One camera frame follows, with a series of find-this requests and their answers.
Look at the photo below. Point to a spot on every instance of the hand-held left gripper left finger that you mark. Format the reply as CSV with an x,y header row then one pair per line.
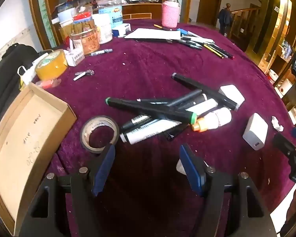
x,y
103,167

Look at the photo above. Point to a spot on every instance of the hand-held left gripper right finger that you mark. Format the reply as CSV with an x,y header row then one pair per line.
x,y
191,167

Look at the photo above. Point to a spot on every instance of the white charger with prongs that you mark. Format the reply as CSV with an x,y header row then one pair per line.
x,y
255,133

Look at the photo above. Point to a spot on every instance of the black tape roll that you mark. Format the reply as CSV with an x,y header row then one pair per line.
x,y
98,121

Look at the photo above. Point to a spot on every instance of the white glue tube orange cap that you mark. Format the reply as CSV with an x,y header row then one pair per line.
x,y
217,119

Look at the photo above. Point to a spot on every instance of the white marker pen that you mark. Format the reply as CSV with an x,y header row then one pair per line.
x,y
148,133

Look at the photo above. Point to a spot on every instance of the slim dark pen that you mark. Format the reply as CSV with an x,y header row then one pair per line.
x,y
185,98

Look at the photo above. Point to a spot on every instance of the green-capped black marker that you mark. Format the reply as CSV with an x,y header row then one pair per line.
x,y
150,109

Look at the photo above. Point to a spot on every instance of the small white charger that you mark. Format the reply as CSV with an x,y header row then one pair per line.
x,y
233,93

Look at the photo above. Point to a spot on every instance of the pink-capped black marker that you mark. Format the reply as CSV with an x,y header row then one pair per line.
x,y
157,101

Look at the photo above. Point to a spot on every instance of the grey-capped black marker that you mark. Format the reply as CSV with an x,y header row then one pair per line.
x,y
199,86

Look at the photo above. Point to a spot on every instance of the brown cardboard box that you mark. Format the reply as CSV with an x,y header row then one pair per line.
x,y
22,140

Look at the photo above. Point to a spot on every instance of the small white object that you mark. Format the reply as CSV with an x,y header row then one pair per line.
x,y
180,167

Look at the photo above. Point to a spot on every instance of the crumpled white paper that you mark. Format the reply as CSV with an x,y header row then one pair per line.
x,y
276,124

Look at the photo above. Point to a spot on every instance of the red plastic wrapper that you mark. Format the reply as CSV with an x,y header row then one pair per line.
x,y
49,84

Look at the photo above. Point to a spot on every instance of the maroon tablecloth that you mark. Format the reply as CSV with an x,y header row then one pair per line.
x,y
143,74

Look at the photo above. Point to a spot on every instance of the yellow tape roll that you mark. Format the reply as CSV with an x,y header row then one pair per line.
x,y
51,70

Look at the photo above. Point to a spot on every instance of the small white box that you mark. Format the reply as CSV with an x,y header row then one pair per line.
x,y
75,58

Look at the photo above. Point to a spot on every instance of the small black printed marker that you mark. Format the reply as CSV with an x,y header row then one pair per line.
x,y
101,52

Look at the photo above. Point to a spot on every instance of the white paper bag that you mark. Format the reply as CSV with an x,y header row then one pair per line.
x,y
29,75

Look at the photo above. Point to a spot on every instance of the clear jar orange label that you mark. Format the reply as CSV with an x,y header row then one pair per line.
x,y
87,43

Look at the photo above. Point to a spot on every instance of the wooden stair railing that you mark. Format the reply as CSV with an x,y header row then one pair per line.
x,y
244,19

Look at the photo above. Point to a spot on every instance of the row of pens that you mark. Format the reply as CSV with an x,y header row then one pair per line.
x,y
199,40

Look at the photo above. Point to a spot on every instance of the black leather sofa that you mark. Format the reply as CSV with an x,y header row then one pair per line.
x,y
5,84

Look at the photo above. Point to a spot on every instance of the red and gold carton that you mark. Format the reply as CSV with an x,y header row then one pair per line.
x,y
65,35

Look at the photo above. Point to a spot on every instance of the white plastic jar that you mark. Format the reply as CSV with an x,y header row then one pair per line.
x,y
104,29

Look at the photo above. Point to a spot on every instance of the white paper sheet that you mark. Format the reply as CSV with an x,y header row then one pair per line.
x,y
153,33

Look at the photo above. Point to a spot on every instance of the white and blue box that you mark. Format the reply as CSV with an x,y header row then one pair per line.
x,y
122,28

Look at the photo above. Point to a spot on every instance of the yellow pen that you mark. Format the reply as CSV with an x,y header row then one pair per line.
x,y
157,26

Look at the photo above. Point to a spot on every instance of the red-lid jar of sticks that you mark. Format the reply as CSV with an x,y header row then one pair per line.
x,y
82,17

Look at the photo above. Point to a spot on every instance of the blue-label plastic jar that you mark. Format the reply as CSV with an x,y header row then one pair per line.
x,y
113,14

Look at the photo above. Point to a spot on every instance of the pink knit-covered jar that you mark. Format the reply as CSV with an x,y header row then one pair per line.
x,y
170,14

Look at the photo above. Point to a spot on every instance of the light blue cup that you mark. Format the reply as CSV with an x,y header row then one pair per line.
x,y
66,16

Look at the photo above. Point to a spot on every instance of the wooden door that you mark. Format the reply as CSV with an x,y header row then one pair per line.
x,y
209,2

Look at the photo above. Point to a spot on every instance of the wooden cabinet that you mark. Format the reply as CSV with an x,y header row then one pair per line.
x,y
140,9

